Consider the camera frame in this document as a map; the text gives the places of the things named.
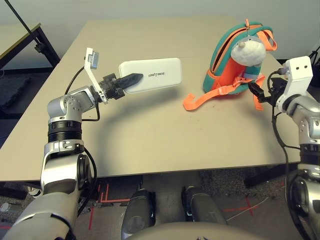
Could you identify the grey robot right leg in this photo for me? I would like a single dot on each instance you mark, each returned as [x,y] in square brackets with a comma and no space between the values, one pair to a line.
[202,207]

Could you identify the grey cylindrical can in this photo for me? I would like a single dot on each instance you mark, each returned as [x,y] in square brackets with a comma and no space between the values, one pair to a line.
[4,207]

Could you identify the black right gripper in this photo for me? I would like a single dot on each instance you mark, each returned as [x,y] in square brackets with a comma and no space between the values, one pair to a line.
[273,92]

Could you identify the grey robot torso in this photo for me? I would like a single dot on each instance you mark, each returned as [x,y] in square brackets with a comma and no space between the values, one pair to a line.
[185,231]

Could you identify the white Unitree box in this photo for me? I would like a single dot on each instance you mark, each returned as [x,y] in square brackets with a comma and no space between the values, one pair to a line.
[160,72]

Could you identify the white caster wheel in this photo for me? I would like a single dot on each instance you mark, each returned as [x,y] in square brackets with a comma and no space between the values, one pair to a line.
[35,192]

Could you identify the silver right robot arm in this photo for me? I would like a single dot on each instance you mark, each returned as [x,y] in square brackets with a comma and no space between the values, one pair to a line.
[307,112]

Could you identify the black foam floor mat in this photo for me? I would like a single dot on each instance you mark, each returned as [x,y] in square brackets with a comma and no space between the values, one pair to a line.
[12,92]

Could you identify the black framed side table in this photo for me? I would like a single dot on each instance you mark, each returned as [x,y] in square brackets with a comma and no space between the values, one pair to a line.
[17,33]

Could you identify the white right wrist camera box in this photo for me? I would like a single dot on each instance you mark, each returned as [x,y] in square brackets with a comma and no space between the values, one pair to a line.
[297,72]

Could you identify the grey robot left leg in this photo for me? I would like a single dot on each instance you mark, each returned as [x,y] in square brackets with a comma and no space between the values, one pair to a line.
[137,212]

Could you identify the grey robot leg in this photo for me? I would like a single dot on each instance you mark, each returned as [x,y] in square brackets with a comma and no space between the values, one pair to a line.
[202,207]
[137,212]

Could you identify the thin black pole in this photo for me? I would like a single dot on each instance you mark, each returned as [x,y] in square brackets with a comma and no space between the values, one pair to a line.
[23,22]

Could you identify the black table base foot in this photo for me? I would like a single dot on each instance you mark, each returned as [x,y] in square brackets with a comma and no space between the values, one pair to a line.
[12,192]
[265,178]

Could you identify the teal orange backpack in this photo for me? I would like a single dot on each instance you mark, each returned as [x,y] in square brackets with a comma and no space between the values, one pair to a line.
[230,72]

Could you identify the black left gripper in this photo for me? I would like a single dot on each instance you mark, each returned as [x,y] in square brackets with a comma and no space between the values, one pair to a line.
[111,87]

